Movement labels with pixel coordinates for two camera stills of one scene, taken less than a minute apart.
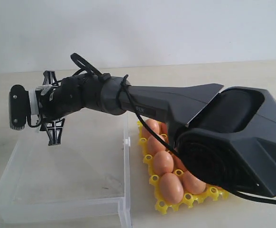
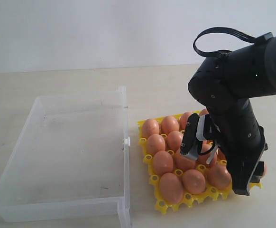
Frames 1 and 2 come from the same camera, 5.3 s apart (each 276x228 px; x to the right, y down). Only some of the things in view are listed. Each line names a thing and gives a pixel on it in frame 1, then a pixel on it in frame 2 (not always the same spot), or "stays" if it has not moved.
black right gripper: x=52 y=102 -> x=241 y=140
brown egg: x=154 y=146 stays
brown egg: x=171 y=188 stays
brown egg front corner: x=192 y=184 stays
